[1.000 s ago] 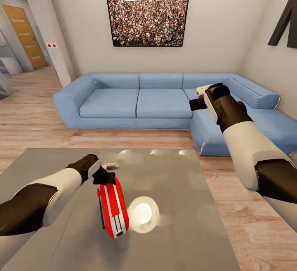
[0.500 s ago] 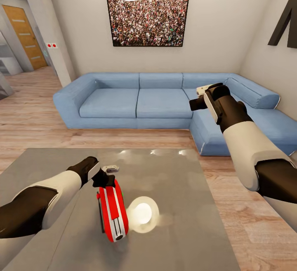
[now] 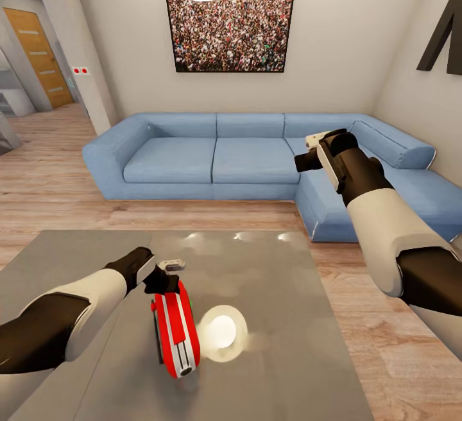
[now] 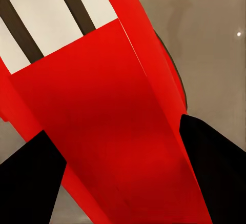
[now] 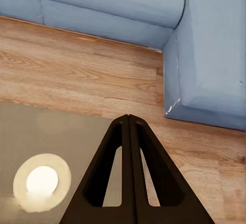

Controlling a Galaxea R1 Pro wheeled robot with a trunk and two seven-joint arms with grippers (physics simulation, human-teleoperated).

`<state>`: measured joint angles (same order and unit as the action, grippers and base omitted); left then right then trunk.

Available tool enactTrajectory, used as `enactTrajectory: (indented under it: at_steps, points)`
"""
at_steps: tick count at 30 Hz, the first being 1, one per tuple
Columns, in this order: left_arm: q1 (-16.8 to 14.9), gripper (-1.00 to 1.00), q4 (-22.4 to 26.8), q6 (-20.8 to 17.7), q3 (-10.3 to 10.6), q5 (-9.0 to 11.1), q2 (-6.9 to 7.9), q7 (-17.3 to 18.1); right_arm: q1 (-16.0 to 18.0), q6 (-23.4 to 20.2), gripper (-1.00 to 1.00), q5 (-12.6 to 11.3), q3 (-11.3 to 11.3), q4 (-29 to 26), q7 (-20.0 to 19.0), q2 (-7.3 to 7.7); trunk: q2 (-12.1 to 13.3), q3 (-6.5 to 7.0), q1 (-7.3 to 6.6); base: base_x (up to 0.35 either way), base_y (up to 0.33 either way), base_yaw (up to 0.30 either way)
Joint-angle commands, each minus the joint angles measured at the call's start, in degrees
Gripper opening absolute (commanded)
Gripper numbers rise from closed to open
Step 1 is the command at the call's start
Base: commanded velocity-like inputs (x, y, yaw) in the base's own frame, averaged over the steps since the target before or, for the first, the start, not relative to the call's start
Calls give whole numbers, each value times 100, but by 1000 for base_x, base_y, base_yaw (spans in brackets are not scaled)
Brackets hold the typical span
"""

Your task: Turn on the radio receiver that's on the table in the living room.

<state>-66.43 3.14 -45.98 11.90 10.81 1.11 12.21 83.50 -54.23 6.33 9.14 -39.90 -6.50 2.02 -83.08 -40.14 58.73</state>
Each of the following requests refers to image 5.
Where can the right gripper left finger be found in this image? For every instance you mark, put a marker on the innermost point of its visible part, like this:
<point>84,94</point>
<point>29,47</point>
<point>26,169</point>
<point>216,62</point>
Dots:
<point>86,206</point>

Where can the sofa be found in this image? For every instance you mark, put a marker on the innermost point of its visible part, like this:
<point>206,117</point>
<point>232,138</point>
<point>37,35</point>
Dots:
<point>203,44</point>

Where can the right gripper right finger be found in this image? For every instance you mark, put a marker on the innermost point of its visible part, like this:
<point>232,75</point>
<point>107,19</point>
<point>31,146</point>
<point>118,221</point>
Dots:
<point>178,202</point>

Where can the coffee table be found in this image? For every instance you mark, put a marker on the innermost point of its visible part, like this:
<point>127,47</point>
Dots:
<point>44,154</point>

